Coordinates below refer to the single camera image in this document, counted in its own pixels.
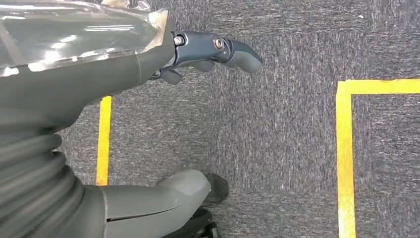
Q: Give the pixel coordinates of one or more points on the yellow floor tape square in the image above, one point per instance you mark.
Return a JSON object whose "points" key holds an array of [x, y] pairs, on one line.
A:
{"points": [[103, 141], [344, 148]]}

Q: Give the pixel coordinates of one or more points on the black robot foot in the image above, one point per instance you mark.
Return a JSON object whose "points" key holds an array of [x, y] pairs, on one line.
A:
{"points": [[218, 190]]}

